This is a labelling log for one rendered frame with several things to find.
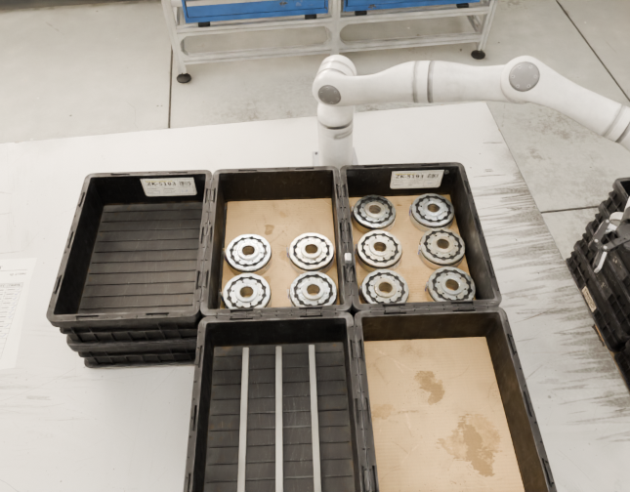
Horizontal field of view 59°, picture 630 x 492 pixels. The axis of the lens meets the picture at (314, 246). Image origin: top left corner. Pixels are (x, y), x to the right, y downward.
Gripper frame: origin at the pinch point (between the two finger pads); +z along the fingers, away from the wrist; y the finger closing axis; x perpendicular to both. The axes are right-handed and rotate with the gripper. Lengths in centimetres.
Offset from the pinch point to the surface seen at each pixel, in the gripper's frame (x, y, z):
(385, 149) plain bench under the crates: 44, -63, -34
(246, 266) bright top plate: 13, -69, 25
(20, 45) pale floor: 129, -307, -64
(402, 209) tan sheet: 24, -46, -8
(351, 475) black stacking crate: 8, -29, 53
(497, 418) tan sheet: 13.3, -9.5, 30.6
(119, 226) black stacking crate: 16, -104, 29
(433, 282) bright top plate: 16.1, -31.3, 9.5
